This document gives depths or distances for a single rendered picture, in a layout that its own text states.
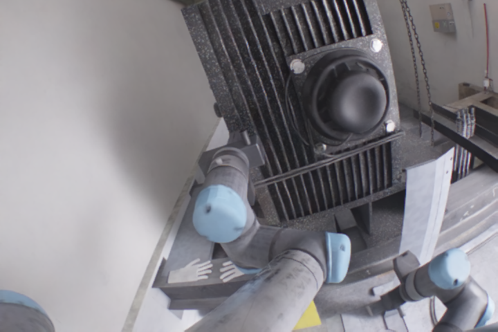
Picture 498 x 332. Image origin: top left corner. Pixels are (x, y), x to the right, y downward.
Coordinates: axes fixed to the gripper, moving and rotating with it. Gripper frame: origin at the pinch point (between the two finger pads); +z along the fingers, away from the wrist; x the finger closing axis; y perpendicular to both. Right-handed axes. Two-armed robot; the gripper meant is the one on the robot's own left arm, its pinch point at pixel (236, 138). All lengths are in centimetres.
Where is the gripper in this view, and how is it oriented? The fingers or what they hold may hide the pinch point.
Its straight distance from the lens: 58.8
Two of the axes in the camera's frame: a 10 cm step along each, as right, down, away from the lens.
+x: -9.4, 2.9, 1.7
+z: 0.3, -4.1, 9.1
